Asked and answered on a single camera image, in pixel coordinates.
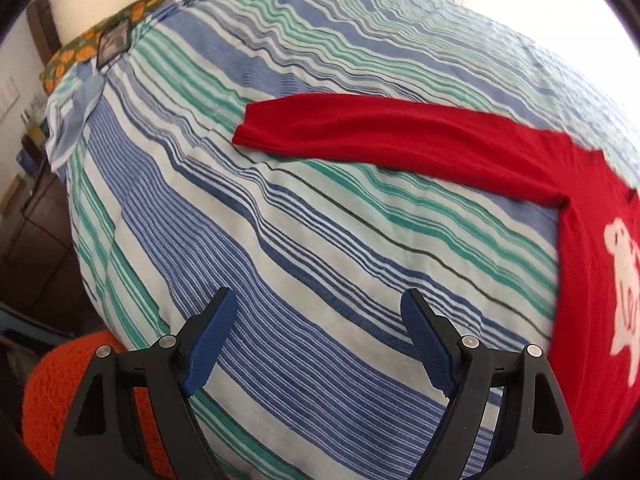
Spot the green orange floral pillow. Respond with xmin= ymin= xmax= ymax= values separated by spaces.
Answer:
xmin=41 ymin=0 xmax=266 ymax=95

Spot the orange fluffy cushion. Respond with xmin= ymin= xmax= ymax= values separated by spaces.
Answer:
xmin=22 ymin=332 xmax=163 ymax=480

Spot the blue green striped bed blanket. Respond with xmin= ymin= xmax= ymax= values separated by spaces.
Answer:
xmin=45 ymin=0 xmax=640 ymax=480

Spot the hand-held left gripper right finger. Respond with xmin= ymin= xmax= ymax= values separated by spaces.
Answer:
xmin=401 ymin=289 xmax=586 ymax=480

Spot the dark wooden cabinet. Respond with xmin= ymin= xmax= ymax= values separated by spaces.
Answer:
xmin=0 ymin=175 xmax=101 ymax=341

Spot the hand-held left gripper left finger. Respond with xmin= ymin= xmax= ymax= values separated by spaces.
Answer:
xmin=54 ymin=287 xmax=238 ymax=480

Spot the light blue cloth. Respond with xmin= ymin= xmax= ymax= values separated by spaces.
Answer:
xmin=47 ymin=76 xmax=108 ymax=171

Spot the small dark framed picture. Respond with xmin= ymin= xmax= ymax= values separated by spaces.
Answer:
xmin=97 ymin=20 xmax=132 ymax=68

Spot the red sweater with white print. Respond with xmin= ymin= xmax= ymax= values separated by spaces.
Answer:
xmin=232 ymin=94 xmax=640 ymax=480

